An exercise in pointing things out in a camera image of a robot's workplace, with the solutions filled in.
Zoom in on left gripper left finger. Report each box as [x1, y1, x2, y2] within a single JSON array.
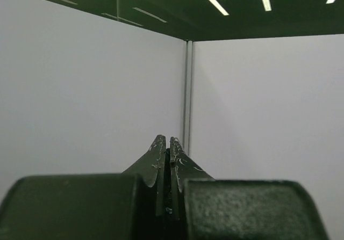
[[1, 135, 166, 239]]

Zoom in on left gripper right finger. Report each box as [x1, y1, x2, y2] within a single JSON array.
[[170, 137, 328, 239]]

